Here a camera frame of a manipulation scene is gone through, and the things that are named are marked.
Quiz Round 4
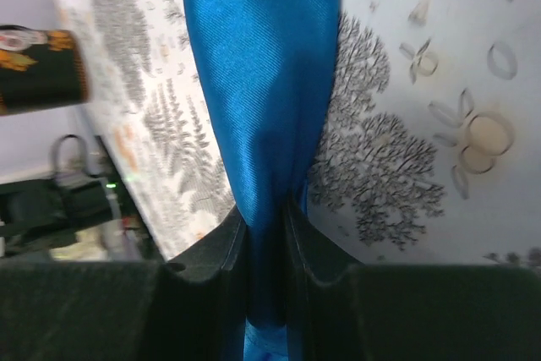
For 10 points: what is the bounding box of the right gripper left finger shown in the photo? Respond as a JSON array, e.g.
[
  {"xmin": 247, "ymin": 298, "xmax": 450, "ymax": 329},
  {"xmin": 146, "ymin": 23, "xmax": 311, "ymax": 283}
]
[{"xmin": 1, "ymin": 210, "xmax": 247, "ymax": 360}]

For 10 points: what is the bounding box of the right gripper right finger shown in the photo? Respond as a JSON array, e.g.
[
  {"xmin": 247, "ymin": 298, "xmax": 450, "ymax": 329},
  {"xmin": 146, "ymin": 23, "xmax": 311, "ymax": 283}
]
[{"xmin": 283, "ymin": 200, "xmax": 540, "ymax": 360}]

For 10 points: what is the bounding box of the blue cloth napkin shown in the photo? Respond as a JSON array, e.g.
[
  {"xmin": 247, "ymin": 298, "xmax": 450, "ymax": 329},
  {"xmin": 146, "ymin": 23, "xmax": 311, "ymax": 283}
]
[{"xmin": 183, "ymin": 0, "xmax": 340, "ymax": 360}]

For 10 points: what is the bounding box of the floral tablecloth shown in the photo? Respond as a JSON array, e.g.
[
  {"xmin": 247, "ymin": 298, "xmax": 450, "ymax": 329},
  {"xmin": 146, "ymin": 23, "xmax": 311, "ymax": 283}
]
[{"xmin": 56, "ymin": 0, "xmax": 540, "ymax": 271}]

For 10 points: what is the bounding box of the red and black mug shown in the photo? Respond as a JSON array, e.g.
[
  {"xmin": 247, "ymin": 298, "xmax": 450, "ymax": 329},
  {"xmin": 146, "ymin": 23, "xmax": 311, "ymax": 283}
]
[{"xmin": 1, "ymin": 25, "xmax": 90, "ymax": 116}]

